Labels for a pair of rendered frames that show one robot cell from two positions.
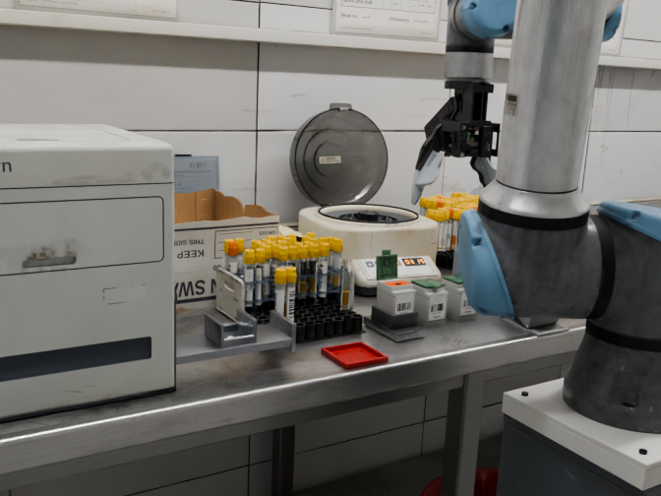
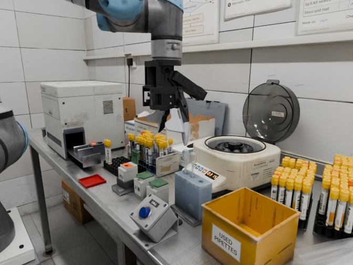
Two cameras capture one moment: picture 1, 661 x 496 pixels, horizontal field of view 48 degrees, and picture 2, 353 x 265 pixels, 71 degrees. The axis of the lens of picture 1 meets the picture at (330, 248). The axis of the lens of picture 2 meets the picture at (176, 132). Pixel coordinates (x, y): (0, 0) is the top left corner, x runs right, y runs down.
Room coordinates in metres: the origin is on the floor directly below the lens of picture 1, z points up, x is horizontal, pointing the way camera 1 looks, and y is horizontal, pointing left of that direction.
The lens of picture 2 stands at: (1.15, -0.83, 1.24)
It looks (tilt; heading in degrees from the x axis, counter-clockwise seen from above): 14 degrees down; 81
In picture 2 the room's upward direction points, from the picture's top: straight up
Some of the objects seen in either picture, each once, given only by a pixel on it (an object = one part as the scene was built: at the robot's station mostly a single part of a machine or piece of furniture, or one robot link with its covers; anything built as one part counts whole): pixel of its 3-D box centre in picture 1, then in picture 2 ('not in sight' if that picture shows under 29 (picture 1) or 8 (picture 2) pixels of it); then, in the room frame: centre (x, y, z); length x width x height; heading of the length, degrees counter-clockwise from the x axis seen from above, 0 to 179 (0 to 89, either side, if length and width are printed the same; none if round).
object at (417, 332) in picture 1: (393, 320); (128, 183); (1.11, -0.10, 0.89); 0.09 x 0.05 x 0.04; 32
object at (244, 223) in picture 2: not in sight; (248, 231); (1.35, -0.42, 0.93); 0.13 x 0.13 x 0.10; 28
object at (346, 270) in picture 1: (345, 291); not in sight; (1.13, -0.03, 0.93); 0.01 x 0.01 x 0.10
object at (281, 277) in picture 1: (303, 295); (123, 156); (1.09, 0.04, 0.93); 0.17 x 0.09 x 0.11; 123
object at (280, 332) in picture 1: (213, 337); (81, 151); (0.92, 0.14, 0.92); 0.21 x 0.07 x 0.05; 122
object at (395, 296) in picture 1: (394, 302); (128, 174); (1.11, -0.10, 0.92); 0.05 x 0.04 x 0.06; 32
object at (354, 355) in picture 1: (354, 354); (92, 181); (0.99, -0.04, 0.88); 0.07 x 0.07 x 0.01; 32
